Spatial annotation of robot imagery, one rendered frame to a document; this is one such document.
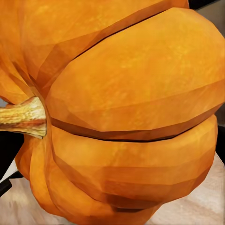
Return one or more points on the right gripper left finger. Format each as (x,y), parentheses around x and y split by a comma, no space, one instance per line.
(10,144)

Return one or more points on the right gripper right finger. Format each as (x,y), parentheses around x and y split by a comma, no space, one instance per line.
(220,147)

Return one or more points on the cabinet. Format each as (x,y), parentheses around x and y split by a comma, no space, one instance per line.
(214,11)

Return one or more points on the pumpkin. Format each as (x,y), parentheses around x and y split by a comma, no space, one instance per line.
(116,102)

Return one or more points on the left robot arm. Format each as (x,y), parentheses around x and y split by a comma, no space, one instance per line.
(12,172)

